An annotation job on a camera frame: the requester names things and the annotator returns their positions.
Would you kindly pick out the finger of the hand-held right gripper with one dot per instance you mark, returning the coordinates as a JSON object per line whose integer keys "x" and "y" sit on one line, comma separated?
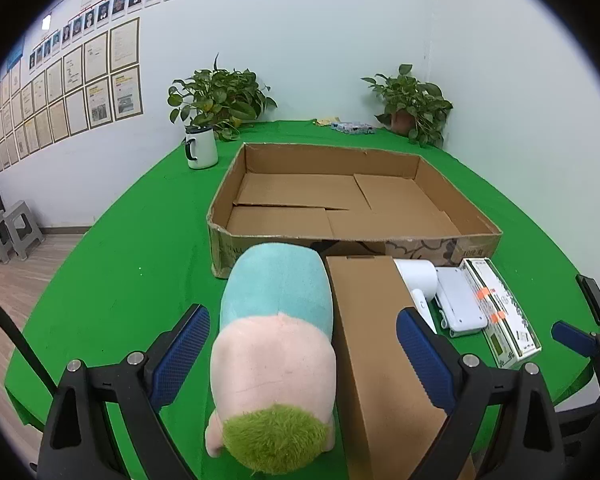
{"x": 596, "y": 305}
{"x": 575, "y": 337}

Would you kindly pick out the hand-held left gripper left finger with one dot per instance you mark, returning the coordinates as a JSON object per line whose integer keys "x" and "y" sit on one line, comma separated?
{"x": 180, "y": 355}

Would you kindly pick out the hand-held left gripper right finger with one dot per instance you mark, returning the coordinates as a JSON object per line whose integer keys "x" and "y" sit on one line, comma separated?
{"x": 425, "y": 355}

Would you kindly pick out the long brown cardboard box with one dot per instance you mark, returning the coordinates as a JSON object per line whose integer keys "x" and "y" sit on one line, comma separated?
{"x": 375, "y": 360}

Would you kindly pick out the white plastic case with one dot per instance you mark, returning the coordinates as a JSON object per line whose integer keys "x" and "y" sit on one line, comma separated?
{"x": 460, "y": 300}

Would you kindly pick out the green and white box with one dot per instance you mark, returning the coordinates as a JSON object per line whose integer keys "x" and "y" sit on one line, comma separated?
{"x": 505, "y": 320}

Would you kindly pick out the white hair dryer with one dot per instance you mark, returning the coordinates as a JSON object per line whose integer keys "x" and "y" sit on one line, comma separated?
{"x": 417, "y": 275}

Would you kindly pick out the pastel plush toy green hair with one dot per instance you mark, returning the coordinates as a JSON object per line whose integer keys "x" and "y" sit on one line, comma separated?
{"x": 270, "y": 360}

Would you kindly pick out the large shallow cardboard tray box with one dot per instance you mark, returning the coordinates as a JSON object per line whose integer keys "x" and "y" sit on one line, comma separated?
{"x": 290, "y": 195}

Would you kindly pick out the green tablecloth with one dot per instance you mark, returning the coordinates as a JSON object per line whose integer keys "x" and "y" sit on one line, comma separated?
{"x": 130, "y": 270}

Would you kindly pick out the white enamel mug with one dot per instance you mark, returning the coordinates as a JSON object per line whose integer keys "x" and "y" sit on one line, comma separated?
{"x": 202, "y": 147}

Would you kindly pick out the blue patterned packet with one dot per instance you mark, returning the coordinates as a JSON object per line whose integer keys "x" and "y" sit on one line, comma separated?
{"x": 352, "y": 127}

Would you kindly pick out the yellow packet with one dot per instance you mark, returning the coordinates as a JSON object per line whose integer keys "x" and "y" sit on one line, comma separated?
{"x": 326, "y": 121}

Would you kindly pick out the bushy green pothos plant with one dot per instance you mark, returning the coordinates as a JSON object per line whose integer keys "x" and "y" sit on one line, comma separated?
{"x": 220, "y": 95}

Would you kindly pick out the pothos plant terracotta pot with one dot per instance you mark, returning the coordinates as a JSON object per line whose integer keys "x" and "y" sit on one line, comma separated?
{"x": 405, "y": 92}

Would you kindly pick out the wall of framed documents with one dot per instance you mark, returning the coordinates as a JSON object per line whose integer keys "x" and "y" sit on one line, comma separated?
{"x": 122, "y": 90}

